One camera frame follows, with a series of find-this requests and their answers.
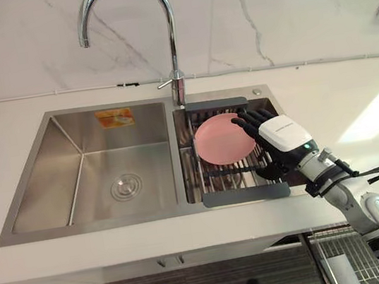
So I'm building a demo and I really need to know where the steel dish drying rack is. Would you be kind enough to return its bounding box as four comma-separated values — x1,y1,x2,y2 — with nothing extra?
183,90,291,211

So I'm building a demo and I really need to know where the stainless steel double sink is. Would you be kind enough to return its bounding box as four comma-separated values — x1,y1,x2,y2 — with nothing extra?
0,73,318,247

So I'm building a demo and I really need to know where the white dishwasher wire rack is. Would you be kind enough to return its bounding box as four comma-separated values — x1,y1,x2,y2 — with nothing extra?
301,213,379,284

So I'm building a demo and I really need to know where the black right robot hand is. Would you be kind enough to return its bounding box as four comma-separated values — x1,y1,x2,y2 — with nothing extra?
229,100,320,185

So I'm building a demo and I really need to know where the pink plastic plate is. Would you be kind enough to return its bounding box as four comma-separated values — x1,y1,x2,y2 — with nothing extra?
191,110,261,169

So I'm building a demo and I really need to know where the round sink drain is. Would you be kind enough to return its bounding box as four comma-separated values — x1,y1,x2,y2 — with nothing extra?
108,171,146,208

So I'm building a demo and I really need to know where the chrome gooseneck faucet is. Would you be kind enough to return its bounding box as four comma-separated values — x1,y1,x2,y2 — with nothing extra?
73,0,190,119

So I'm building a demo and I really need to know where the orange sink sticker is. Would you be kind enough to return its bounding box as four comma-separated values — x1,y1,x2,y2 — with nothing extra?
94,106,137,131

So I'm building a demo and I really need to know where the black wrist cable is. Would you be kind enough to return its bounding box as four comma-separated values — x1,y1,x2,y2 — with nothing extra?
330,151,379,189

